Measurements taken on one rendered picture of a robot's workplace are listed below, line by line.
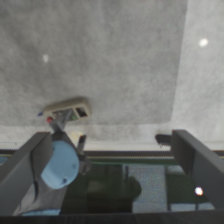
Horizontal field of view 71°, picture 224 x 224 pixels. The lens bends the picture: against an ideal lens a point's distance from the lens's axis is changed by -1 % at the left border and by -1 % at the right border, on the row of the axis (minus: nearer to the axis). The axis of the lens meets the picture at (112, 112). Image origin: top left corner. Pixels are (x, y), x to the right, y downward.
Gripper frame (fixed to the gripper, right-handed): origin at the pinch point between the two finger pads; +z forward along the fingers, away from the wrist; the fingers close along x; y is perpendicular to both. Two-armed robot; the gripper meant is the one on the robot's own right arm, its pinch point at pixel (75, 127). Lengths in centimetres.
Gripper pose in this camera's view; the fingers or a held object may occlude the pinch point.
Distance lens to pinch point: 60.3
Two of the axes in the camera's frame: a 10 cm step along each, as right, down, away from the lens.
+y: -9.5, 1.8, 2.7
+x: 3.1, 7.6, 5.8
